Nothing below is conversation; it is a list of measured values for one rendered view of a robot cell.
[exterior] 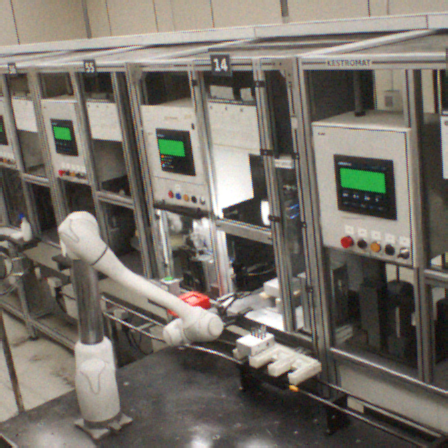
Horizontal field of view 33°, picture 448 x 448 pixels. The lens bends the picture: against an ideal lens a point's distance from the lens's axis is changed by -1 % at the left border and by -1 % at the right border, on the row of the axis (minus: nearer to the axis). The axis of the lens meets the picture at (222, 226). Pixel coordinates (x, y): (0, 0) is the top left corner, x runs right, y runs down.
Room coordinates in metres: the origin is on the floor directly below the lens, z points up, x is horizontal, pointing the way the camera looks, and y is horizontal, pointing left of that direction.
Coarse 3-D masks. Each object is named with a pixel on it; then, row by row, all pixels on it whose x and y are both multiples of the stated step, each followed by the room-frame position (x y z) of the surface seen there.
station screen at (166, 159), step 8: (160, 136) 3.35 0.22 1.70; (168, 136) 3.30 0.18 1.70; (176, 136) 3.25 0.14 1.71; (160, 152) 3.36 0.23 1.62; (184, 152) 3.21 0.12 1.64; (160, 160) 3.37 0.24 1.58; (168, 160) 3.32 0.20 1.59; (176, 160) 3.27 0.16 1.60; (184, 160) 3.22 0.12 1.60; (168, 168) 3.33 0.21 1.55; (176, 168) 3.28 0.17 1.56; (184, 168) 3.23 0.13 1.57
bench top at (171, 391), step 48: (144, 384) 2.97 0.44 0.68; (192, 384) 2.92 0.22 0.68; (240, 384) 2.86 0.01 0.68; (0, 432) 2.72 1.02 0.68; (48, 432) 2.67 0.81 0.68; (144, 432) 2.58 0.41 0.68; (192, 432) 2.54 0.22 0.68; (240, 432) 2.49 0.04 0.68; (288, 432) 2.45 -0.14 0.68; (336, 432) 2.40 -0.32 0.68; (384, 432) 2.36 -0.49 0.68
